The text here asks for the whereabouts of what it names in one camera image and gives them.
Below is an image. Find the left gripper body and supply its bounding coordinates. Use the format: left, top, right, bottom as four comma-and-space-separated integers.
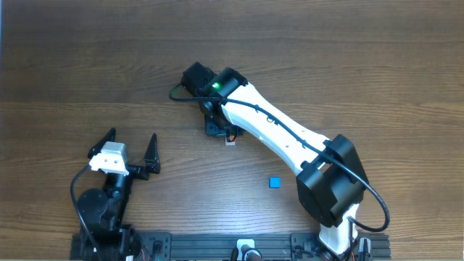
126, 165, 150, 181

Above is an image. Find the mounting rail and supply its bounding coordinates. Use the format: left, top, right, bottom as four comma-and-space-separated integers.
70, 231, 392, 261

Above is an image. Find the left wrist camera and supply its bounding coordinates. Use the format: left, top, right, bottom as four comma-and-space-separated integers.
88, 141, 130, 177

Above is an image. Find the black cable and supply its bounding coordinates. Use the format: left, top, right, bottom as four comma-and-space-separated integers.
70, 165, 104, 261
168, 83, 392, 233

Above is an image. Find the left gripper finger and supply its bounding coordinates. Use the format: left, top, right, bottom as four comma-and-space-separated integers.
144, 133, 162, 175
87, 127, 117, 160

